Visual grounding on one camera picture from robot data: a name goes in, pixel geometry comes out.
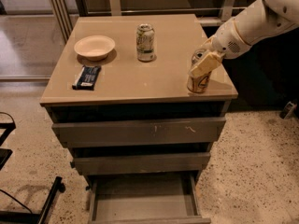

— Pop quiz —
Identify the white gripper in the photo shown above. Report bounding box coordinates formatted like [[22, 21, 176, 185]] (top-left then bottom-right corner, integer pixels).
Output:
[[189, 18, 251, 77]]

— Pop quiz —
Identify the orange soda can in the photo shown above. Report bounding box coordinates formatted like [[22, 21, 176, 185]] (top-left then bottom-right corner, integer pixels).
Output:
[[187, 49, 211, 93]]

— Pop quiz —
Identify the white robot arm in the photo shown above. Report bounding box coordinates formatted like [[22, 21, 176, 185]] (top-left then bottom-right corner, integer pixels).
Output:
[[189, 0, 299, 77]]

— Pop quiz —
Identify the green white soda can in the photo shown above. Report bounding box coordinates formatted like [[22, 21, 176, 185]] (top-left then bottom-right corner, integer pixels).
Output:
[[136, 23, 155, 62]]

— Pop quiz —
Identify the top grey drawer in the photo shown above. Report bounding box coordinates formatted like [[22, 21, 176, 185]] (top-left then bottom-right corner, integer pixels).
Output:
[[52, 117, 226, 147]]

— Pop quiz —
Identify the grey drawer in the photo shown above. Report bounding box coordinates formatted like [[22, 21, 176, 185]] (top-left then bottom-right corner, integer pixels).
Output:
[[88, 173, 211, 224], [73, 152, 210, 175], [52, 117, 226, 147]]

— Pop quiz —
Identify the grey drawer cabinet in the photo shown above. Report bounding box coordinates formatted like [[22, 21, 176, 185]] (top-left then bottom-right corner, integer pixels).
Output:
[[39, 14, 239, 224]]

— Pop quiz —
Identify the middle grey drawer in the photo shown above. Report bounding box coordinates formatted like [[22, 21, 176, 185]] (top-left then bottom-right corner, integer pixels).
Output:
[[73, 152, 210, 175]]

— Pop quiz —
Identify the bottom grey drawer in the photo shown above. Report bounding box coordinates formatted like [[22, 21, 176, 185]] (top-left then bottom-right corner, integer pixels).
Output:
[[88, 173, 211, 224]]

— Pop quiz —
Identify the white paper bowl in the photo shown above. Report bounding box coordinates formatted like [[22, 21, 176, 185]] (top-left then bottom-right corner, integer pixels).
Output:
[[74, 35, 115, 61]]

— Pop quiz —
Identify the dark blue snack packet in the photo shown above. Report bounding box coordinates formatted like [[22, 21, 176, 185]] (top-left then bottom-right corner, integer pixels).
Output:
[[72, 66, 101, 91]]

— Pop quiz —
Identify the black metal stand base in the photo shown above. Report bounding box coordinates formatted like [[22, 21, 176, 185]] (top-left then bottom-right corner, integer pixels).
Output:
[[0, 175, 66, 224]]

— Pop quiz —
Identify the small grey floor bracket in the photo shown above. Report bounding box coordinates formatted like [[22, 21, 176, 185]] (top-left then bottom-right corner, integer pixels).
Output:
[[279, 100, 297, 119]]

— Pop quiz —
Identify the metal window rail frame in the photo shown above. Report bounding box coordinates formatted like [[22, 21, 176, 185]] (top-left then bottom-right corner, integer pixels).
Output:
[[50, 0, 253, 39]]

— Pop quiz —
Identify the black chair frame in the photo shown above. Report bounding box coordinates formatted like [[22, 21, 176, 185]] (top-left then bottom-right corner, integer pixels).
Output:
[[0, 112, 16, 170]]

